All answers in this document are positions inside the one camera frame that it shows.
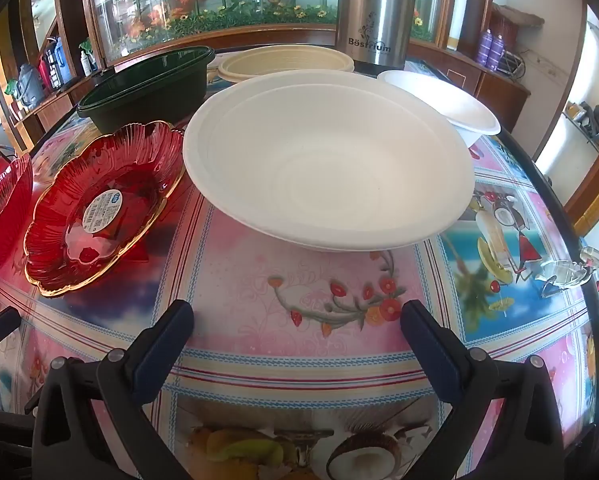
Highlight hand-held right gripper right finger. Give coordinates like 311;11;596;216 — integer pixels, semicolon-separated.
401;300;565;480

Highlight black bag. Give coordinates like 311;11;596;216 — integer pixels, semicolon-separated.
567;102;599;152

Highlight red glass bowl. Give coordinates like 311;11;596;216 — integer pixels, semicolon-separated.
0;152;34;289

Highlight blue plastic jug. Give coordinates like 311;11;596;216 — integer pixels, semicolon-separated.
44;36;74;84

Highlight eyeglasses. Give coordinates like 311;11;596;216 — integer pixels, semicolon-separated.
538;246;599;294

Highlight wooden shelf unit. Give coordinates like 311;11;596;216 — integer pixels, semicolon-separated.
0;0;101;162

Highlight white spray bottle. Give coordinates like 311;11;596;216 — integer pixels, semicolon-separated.
80;42;98;76

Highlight beige plastic bowl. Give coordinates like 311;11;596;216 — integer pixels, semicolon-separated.
218;44;355;84

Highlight printed tablecloth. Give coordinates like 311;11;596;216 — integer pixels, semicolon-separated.
0;50;599;480

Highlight white foam bowl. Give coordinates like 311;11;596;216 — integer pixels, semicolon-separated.
377;70;501;147

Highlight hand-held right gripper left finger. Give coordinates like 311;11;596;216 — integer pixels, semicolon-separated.
24;300;195;480

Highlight dark green plastic bowl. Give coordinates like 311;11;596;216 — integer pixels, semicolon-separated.
76;45;216;134

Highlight red glass scalloped plate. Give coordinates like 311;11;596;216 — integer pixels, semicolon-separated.
24;120;186;296

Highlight stainless steel thermos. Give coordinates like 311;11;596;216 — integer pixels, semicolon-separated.
334;0;421;67

